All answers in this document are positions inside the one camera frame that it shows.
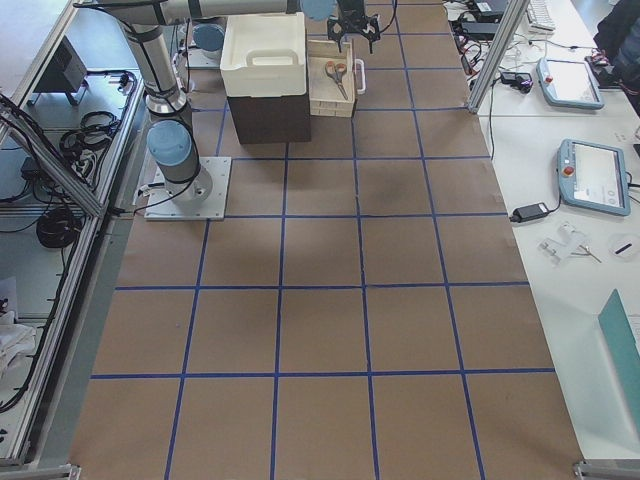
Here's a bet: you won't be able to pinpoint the teal folder on desk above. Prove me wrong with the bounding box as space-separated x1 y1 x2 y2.
598 289 639 400

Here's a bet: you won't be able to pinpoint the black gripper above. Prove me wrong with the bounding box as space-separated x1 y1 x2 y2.
327 0 381 54

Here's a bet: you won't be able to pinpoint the aluminium frame post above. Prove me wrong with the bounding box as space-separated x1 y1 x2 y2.
467 0 529 114

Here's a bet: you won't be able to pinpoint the wooden drawer with white handle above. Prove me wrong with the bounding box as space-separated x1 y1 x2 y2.
307 40 366 118

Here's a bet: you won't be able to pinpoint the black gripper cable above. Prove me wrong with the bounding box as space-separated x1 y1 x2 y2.
374 0 399 36

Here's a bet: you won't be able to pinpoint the grey orange handled scissors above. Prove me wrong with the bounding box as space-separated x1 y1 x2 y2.
325 61 349 100

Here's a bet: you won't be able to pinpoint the blue teach pendant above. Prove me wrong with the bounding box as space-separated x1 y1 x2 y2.
536 58 604 110
557 139 631 216

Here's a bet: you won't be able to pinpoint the black power adapter brick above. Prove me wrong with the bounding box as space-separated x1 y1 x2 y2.
509 202 550 223

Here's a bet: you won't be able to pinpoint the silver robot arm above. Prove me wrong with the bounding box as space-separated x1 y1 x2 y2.
76 1 382 207

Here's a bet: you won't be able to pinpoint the blue teach pendant far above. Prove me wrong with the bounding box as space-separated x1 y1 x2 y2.
536 58 604 110

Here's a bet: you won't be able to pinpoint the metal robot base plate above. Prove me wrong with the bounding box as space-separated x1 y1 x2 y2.
144 157 232 221

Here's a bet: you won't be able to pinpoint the dark brown wooden cabinet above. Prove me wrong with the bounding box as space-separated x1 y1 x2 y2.
228 93 311 145

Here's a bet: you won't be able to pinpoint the white plastic tray box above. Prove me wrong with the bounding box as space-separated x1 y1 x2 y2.
220 13 307 98

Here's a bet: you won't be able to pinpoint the blue teach pendant near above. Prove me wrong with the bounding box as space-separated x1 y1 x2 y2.
557 139 631 216

